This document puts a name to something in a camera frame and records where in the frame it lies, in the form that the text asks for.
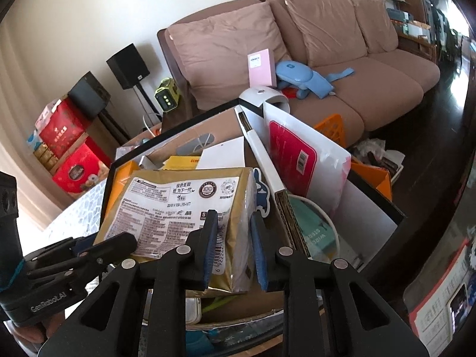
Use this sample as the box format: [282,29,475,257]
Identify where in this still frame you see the blue shark sticker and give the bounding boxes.
[253,168,271,218]

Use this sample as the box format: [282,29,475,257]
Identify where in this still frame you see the cream packaged box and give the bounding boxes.
[96,168,256,296]

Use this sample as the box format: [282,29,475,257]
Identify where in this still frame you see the yellow paper envelope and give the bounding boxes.
[161,156,200,171]

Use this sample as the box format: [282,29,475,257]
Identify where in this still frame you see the white paper card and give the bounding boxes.
[196,136,245,170]

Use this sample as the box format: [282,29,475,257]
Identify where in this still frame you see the person left hand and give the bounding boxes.
[4,312,65,344]

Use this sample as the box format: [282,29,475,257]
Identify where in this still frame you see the grey patterned fleece blanket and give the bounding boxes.
[42,181,107,245]

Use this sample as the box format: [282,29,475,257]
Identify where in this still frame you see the orange book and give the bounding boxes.
[105,161,140,215]

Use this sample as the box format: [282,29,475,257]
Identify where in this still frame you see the red chocolate gift box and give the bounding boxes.
[52,137,111,199]

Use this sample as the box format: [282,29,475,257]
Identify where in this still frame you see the cardboard box tray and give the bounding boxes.
[139,99,297,331]

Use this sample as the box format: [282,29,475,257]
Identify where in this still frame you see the orange cardboard box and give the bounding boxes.
[351,161,393,201]

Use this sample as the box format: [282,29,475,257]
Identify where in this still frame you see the red tea gift bag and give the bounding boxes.
[39,96,92,158]

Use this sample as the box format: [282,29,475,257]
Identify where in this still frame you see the orange plastic basket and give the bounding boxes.
[314,114,346,148]

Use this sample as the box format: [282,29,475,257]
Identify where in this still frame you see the green portable speaker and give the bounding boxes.
[154,77,181,113]

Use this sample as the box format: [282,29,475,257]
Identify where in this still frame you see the white dome lamp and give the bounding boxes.
[239,85,290,114]

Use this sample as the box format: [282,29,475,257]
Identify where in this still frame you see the left black speaker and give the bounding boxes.
[68,72,111,120]

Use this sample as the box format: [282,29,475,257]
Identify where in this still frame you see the black speaker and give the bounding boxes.
[68,72,111,120]
[107,43,150,90]

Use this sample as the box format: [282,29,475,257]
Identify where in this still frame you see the right black speaker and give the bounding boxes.
[107,43,150,90]

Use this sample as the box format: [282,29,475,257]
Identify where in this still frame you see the pink booklet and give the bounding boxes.
[248,48,277,87]

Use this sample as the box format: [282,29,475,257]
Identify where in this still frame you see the left sofa cushion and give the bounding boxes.
[167,2,291,110]

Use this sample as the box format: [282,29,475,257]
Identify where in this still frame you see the sofa cushion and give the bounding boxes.
[167,2,291,110]
[351,0,399,54]
[285,0,367,67]

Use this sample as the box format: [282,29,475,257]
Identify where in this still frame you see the brown fabric sofa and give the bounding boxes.
[158,0,441,144]

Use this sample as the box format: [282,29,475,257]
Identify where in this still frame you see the middle sofa cushion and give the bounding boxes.
[285,0,367,67]

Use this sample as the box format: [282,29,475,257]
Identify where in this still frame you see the right sofa cushion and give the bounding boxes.
[351,0,399,54]

